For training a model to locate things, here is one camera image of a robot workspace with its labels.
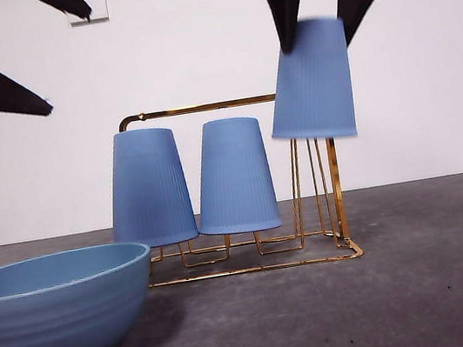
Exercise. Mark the blue ribbed cup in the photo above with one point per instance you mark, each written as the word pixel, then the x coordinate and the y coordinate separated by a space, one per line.
pixel 147 186
pixel 313 90
pixel 234 177

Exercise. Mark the blue ceramic bowl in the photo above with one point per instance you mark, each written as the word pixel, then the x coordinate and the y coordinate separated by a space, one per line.
pixel 60 315

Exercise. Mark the white wall socket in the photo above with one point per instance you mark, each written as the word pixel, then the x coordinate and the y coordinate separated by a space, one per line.
pixel 99 0

